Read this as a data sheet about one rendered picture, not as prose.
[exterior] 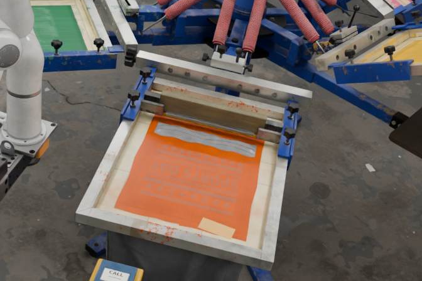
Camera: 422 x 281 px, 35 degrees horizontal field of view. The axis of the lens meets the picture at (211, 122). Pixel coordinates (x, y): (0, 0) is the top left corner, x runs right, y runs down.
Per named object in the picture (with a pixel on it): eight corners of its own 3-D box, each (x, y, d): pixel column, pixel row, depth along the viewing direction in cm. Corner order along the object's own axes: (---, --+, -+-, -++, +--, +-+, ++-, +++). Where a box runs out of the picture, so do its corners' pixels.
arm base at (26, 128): (-17, 135, 191) (-19, 91, 182) (5, 111, 201) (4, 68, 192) (34, 150, 190) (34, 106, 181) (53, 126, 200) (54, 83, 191)
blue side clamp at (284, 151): (287, 170, 232) (292, 155, 228) (274, 167, 233) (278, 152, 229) (294, 121, 257) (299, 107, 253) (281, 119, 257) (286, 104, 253)
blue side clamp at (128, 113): (132, 133, 235) (134, 116, 231) (118, 129, 235) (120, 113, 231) (153, 88, 259) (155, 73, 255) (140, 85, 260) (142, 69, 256)
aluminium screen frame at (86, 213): (270, 271, 193) (273, 262, 191) (75, 222, 196) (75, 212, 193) (292, 118, 256) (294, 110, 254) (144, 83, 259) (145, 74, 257)
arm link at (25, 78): (10, 101, 180) (9, 51, 171) (0, 74, 189) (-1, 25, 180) (46, 98, 184) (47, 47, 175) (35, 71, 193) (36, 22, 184)
